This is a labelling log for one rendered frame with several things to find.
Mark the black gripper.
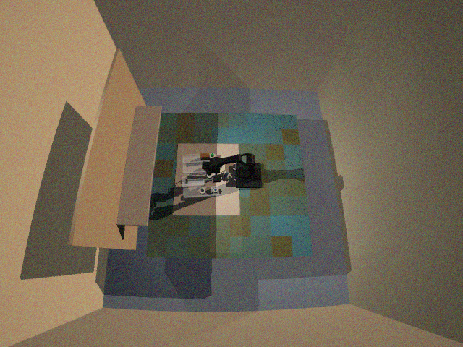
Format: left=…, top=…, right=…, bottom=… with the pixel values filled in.
left=213, top=169, right=221, bottom=183

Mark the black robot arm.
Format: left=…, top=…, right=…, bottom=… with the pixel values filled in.
left=202, top=153, right=259, bottom=181

